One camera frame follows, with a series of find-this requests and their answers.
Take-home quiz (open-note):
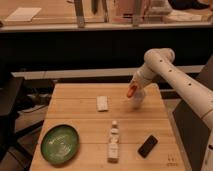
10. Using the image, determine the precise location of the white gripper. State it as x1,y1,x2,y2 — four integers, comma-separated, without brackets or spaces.
130,71,150,89

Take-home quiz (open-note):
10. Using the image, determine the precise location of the red orange pepper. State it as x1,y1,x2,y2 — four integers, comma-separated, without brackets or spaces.
127,85,137,98

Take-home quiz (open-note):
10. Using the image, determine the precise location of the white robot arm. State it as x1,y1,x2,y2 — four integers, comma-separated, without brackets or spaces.
127,48,213,171

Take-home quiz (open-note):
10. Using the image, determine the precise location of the green ceramic plate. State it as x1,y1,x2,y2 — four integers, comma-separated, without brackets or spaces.
40,124,80,165

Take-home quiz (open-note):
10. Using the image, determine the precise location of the small white packet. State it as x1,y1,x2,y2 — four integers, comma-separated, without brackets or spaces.
97,96,108,112

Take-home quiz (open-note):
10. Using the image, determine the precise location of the black smartphone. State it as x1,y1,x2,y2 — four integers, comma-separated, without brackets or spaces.
138,135,158,158

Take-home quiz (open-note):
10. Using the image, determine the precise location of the clear glass bottle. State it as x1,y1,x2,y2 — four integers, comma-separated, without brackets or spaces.
107,120,119,163

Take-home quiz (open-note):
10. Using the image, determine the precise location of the dark panel board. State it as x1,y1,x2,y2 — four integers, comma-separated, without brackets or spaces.
173,55,213,171

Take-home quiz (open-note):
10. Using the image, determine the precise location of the black chair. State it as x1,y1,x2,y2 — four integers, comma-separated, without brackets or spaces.
0,77,44,161

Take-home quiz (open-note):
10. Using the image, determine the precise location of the white paper sheet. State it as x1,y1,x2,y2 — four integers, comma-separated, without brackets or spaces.
6,7,41,22

